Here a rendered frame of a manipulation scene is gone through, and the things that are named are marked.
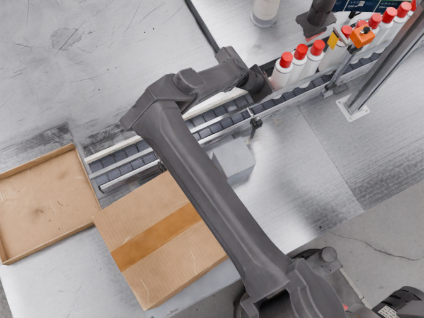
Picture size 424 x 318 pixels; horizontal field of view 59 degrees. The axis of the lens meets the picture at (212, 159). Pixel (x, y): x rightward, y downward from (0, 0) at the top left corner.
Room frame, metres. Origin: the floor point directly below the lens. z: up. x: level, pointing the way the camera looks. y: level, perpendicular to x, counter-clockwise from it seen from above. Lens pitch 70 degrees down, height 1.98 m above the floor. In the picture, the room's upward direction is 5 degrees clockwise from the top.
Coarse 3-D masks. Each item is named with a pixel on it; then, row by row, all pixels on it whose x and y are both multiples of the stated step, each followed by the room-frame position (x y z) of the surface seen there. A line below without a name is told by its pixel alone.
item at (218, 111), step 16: (352, 64) 0.77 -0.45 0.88; (320, 80) 0.70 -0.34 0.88; (240, 96) 0.62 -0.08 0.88; (288, 96) 0.63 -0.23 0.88; (208, 112) 0.55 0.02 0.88; (224, 112) 0.55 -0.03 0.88; (256, 112) 0.56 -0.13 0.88; (192, 128) 0.49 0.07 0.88; (208, 128) 0.49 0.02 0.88; (224, 128) 0.50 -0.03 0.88; (144, 144) 0.42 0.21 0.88; (96, 160) 0.35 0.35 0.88; (112, 160) 0.36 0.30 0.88; (144, 160) 0.37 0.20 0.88; (112, 176) 0.31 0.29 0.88
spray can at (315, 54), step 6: (318, 42) 0.69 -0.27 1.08; (312, 48) 0.68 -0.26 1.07; (318, 48) 0.67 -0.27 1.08; (312, 54) 0.68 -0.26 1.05; (318, 54) 0.67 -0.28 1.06; (312, 60) 0.66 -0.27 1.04; (318, 60) 0.67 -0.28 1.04; (306, 66) 0.67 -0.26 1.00; (312, 66) 0.66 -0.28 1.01; (306, 72) 0.66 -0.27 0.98; (312, 72) 0.67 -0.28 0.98; (300, 78) 0.67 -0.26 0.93; (306, 84) 0.67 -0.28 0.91
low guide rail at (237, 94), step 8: (232, 96) 0.59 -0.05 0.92; (208, 104) 0.56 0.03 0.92; (216, 104) 0.56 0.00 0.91; (192, 112) 0.52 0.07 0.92; (200, 112) 0.53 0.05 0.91; (184, 120) 0.50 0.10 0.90; (136, 136) 0.43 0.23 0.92; (120, 144) 0.40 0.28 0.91; (128, 144) 0.40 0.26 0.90; (104, 152) 0.37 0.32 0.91; (112, 152) 0.38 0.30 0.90; (88, 160) 0.34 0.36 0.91
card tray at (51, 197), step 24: (72, 144) 0.40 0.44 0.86; (24, 168) 0.32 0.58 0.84; (48, 168) 0.33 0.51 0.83; (72, 168) 0.33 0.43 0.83; (0, 192) 0.24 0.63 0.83; (24, 192) 0.24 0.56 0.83; (48, 192) 0.25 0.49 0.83; (72, 192) 0.26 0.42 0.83; (0, 216) 0.16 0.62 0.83; (24, 216) 0.17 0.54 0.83; (48, 216) 0.18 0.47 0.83; (72, 216) 0.18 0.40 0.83; (0, 240) 0.10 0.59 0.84; (24, 240) 0.10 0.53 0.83; (48, 240) 0.11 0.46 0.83
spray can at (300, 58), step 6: (300, 48) 0.67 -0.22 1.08; (306, 48) 0.67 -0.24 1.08; (294, 54) 0.67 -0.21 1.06; (300, 54) 0.65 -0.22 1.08; (306, 54) 0.68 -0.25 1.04; (294, 60) 0.66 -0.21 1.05; (300, 60) 0.65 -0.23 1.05; (306, 60) 0.66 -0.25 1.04; (294, 66) 0.65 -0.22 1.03; (300, 66) 0.65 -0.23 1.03; (294, 72) 0.64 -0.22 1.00; (300, 72) 0.65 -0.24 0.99; (288, 78) 0.65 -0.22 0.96; (294, 78) 0.64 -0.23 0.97; (288, 84) 0.64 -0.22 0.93
